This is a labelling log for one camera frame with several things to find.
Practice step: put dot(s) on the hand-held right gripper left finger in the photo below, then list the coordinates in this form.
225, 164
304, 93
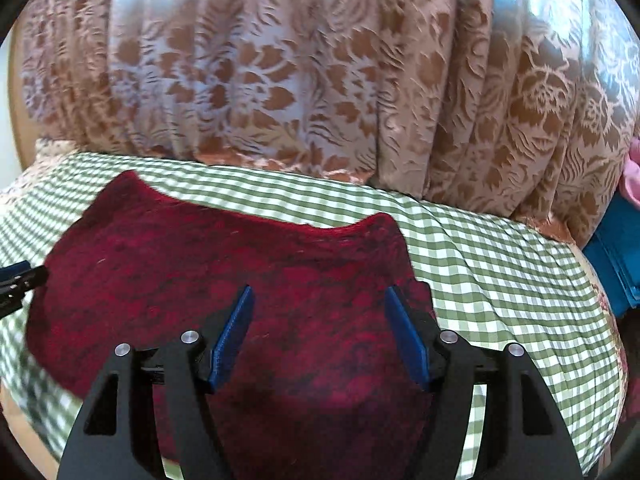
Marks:
231, 340

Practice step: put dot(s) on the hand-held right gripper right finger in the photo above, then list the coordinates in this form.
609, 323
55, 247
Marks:
407, 335

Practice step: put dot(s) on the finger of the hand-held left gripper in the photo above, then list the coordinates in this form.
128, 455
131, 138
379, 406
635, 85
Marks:
20, 277

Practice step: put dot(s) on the dark red knit garment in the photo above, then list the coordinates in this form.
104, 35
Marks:
300, 270

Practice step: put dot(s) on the green checked bed sheet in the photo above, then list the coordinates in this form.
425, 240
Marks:
500, 270

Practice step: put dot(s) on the blue cloth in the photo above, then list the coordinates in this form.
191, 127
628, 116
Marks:
615, 255

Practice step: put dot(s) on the pink cloth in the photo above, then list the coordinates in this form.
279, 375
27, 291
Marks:
632, 165

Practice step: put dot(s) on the brown floral curtain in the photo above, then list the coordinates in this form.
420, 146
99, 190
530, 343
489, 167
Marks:
300, 60

